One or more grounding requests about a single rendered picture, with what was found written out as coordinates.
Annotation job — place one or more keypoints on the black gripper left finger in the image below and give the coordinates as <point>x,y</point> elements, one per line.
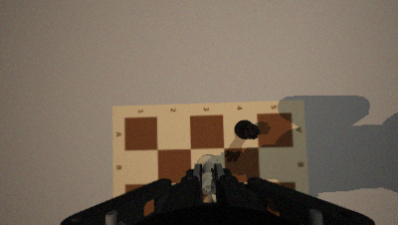
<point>128,208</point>

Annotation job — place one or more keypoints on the brown and cream chessboard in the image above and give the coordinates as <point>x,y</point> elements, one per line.
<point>164,141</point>

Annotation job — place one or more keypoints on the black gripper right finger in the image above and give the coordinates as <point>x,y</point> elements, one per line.
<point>293,205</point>

